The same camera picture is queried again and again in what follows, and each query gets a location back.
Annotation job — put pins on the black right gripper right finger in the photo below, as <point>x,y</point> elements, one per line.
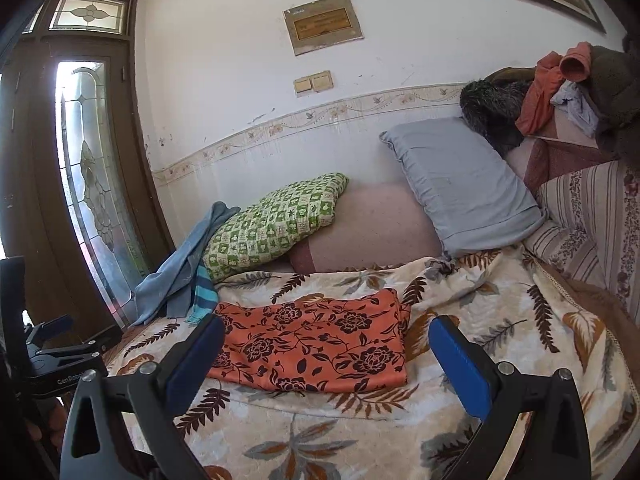
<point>471,372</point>

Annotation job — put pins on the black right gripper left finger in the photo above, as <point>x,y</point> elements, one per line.
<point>186,365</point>

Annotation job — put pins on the orange black floral garment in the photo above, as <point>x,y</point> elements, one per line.
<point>325,346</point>

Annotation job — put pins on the left hand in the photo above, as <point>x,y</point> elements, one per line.
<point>52,427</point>

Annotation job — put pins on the turquoise striped cloth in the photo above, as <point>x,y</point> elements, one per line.
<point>205,297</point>

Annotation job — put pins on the blue grey cloth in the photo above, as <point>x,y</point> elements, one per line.
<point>169,289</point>

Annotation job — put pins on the cream leaf pattern blanket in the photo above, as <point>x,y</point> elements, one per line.
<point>511,304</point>

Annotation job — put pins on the green white patterned pillow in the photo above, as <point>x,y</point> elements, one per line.
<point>268,229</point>

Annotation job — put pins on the stained glass wooden door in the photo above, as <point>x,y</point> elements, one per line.
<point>77,198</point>

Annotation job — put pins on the grey blue pillow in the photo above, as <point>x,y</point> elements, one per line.
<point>474,199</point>

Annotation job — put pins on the striped floral bedding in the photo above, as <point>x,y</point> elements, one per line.
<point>592,229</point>

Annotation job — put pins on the white blue small cloth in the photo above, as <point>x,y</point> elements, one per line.
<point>573,102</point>

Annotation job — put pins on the orange crumpled cloth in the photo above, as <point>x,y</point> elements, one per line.
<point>551,72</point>

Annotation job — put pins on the dark olive garment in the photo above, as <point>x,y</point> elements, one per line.
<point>612,90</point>

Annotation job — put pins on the beige wall switches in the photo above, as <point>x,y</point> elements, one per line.
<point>316,83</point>

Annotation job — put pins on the framed wall plaque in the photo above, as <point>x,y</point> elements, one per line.
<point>321,24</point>

